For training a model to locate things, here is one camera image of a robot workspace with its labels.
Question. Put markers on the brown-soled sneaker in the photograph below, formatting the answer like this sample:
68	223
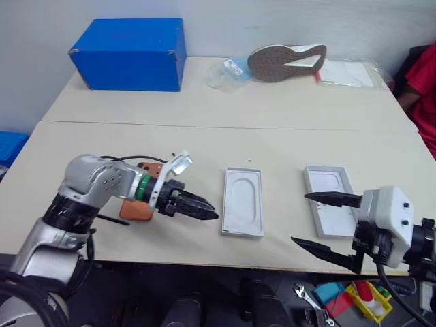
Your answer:
282	63

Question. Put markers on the blue plastic crate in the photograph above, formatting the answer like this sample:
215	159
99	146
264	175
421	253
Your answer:
10	148

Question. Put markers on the white phone box lid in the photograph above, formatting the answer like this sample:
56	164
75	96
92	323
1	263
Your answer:
332	218

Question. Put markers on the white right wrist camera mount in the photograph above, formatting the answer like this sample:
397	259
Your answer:
388	218

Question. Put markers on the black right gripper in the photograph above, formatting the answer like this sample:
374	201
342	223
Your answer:
369	240

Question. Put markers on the teal small box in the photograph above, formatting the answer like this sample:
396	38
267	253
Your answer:
328	292

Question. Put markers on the crumpled clear plastic bag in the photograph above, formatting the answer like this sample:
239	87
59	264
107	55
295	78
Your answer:
225	73

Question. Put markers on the red and white bottle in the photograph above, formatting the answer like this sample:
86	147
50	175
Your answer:
366	294

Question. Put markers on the white phone box base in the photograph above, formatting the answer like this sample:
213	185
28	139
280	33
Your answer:
243	201

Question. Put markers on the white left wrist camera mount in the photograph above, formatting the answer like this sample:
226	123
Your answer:
175	166

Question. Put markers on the dark rounded shape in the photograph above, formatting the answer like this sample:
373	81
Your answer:
182	311

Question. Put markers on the flat clear bag with paper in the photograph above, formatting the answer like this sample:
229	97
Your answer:
351	73

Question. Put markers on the blue cardboard box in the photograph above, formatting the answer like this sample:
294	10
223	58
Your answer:
133	58

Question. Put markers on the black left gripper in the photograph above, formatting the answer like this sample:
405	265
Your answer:
169	199

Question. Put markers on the person in red shirt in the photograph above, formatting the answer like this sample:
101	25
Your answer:
424	95

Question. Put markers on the orange phone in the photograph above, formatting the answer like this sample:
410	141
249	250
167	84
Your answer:
134	212

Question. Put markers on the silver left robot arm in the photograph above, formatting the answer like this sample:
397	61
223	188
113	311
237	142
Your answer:
88	177

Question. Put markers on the silver wrench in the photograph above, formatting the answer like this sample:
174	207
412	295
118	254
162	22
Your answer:
311	301

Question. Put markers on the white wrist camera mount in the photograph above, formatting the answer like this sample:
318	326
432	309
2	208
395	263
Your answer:
388	218
175	166

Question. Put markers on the black pen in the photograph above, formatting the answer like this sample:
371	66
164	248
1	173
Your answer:
114	219

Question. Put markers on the red flat plate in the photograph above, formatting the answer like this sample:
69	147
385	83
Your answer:
344	304

